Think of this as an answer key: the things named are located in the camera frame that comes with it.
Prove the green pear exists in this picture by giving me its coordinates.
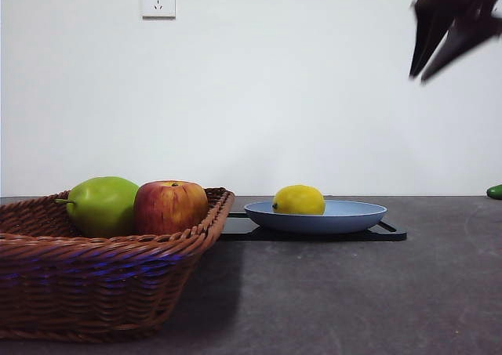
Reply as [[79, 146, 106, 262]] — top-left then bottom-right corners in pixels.
[[54, 176, 141, 239]]

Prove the yellow lemon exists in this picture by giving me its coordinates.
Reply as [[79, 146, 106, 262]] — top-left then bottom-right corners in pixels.
[[272, 184, 326, 216]]

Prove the brown wicker basket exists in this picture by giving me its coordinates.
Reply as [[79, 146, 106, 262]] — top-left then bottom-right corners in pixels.
[[0, 187, 237, 344]]

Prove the black flat tray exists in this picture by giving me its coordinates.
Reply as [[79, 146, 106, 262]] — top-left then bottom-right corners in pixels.
[[219, 212, 408, 242]]

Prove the red apple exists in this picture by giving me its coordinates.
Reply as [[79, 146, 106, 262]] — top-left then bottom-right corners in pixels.
[[133, 180, 209, 236]]

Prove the blue round plate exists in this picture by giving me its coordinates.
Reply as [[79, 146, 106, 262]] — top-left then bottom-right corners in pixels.
[[243, 200, 389, 236]]

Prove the white wall socket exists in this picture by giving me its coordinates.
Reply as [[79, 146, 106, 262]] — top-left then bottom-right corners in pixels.
[[141, 0, 176, 20]]

